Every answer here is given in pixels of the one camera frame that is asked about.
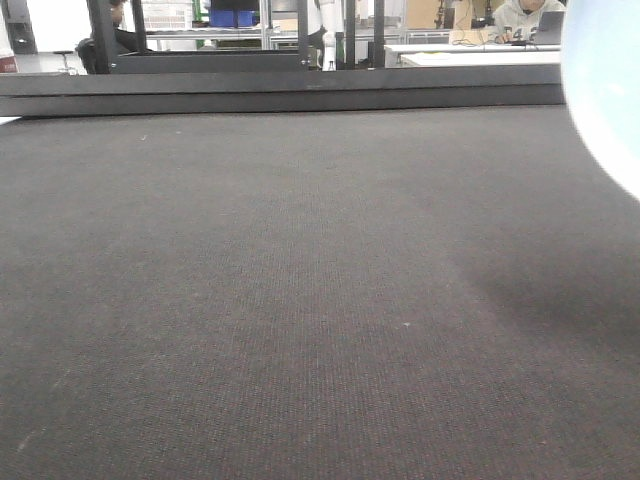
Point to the person in black clothes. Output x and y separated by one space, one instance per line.
126 41

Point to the grey laptop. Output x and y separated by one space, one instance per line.
549 30

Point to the white humanoid robot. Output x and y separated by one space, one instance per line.
325 21

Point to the light blue round tray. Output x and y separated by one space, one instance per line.
600 79

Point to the person in grey hoodie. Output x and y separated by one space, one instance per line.
518 20

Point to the blue storage bin background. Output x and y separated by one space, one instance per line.
227 18

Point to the white background table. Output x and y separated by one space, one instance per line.
449 55

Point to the black metal frame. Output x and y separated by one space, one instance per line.
279 42

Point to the black table edge rail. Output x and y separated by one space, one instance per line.
49 95

